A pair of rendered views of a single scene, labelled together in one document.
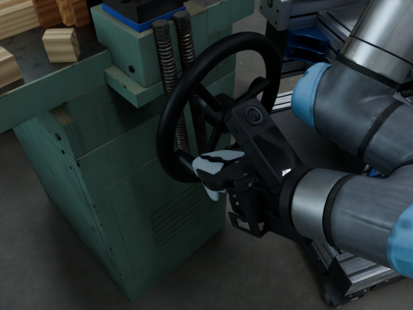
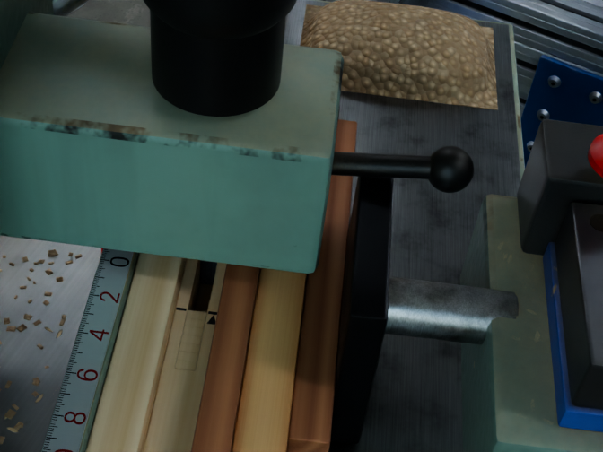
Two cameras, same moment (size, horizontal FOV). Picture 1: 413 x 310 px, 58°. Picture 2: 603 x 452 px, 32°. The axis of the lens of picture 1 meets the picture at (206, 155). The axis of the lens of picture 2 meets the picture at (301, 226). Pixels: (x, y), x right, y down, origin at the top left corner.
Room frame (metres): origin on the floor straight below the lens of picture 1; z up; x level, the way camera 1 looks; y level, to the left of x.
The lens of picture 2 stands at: (0.49, 0.41, 1.30)
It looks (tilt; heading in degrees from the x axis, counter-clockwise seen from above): 46 degrees down; 313
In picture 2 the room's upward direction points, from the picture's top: 7 degrees clockwise
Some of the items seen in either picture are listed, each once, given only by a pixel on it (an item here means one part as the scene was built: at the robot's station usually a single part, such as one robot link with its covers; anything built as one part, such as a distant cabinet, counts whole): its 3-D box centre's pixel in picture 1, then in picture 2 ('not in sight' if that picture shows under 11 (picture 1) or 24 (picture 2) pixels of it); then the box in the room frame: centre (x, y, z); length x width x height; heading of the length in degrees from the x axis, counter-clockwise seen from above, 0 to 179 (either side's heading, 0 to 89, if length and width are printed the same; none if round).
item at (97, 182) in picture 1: (120, 152); not in sight; (0.83, 0.28, 0.36); 0.58 x 0.45 x 0.71; 43
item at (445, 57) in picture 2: not in sight; (400, 38); (0.83, -0.02, 0.91); 0.12 x 0.09 x 0.03; 43
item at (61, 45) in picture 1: (61, 45); not in sight; (0.53, 0.23, 0.92); 0.04 x 0.03 x 0.04; 94
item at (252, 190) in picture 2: not in sight; (169, 152); (0.76, 0.21, 0.99); 0.14 x 0.07 x 0.09; 43
